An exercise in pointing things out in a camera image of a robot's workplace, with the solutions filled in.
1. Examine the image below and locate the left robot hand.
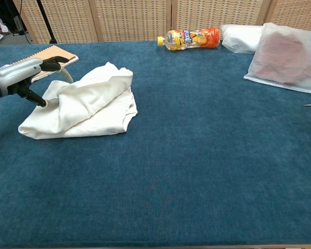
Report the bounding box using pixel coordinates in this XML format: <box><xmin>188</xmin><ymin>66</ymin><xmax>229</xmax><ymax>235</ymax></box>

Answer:
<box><xmin>0</xmin><ymin>56</ymin><xmax>74</xmax><ymax>107</ymax></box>

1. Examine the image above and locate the white t-shirt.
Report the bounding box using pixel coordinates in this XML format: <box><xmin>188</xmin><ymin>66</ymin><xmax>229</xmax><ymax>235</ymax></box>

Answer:
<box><xmin>18</xmin><ymin>61</ymin><xmax>138</xmax><ymax>140</ymax></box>

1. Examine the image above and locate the brown spiral notebook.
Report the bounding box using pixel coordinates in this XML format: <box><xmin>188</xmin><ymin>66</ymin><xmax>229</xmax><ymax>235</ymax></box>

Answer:
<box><xmin>9</xmin><ymin>45</ymin><xmax>79</xmax><ymax>84</ymax></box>

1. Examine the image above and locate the black tripod stand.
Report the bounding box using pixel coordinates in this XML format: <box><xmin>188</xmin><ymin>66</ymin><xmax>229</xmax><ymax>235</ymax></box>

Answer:
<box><xmin>36</xmin><ymin>0</ymin><xmax>58</xmax><ymax>44</ymax></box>

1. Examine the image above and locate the woven folding screen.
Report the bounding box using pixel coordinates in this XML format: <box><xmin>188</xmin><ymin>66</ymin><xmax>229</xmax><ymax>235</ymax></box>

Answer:
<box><xmin>12</xmin><ymin>0</ymin><xmax>311</xmax><ymax>44</ymax></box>

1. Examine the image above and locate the orange juice plastic bottle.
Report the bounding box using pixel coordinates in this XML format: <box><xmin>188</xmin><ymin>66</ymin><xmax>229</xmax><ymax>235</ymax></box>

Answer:
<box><xmin>157</xmin><ymin>26</ymin><xmax>221</xmax><ymax>51</ymax></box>

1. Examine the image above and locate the blue table cover cloth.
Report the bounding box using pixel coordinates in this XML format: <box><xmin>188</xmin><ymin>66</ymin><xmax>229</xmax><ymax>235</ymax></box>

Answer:
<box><xmin>0</xmin><ymin>40</ymin><xmax>311</xmax><ymax>247</ymax></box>

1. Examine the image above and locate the white cloth in clear bag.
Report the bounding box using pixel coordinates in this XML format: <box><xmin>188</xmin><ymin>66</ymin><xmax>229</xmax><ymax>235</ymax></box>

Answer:
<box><xmin>220</xmin><ymin>24</ymin><xmax>265</xmax><ymax>54</ymax></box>

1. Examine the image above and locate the frosted zip bag red cloth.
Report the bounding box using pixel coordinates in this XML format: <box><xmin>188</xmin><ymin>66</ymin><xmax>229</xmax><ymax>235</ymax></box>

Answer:
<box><xmin>243</xmin><ymin>22</ymin><xmax>311</xmax><ymax>96</ymax></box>

